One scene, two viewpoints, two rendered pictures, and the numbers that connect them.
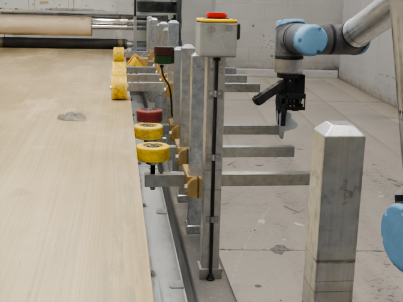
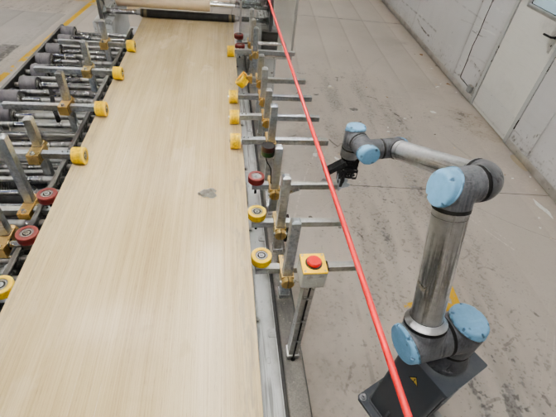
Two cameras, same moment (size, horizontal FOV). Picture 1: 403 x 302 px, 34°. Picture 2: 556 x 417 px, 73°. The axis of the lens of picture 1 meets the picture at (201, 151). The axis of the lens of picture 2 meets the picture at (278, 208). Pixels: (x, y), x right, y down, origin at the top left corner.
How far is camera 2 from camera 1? 99 cm
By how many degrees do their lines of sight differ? 29
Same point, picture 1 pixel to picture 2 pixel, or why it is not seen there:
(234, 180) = not seen: hidden behind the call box
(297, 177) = (347, 267)
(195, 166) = (287, 271)
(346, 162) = not seen: outside the picture
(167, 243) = (266, 280)
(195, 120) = (289, 253)
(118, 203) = (245, 367)
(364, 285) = (370, 218)
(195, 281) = (284, 361)
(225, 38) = (318, 280)
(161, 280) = (263, 327)
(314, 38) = (371, 155)
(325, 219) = not seen: outside the picture
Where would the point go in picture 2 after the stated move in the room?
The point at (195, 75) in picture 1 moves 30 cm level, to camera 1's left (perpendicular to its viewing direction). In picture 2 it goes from (292, 233) to (206, 227)
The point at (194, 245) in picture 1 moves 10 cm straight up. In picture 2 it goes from (283, 313) to (285, 299)
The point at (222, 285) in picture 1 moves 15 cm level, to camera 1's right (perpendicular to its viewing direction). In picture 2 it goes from (299, 366) to (340, 369)
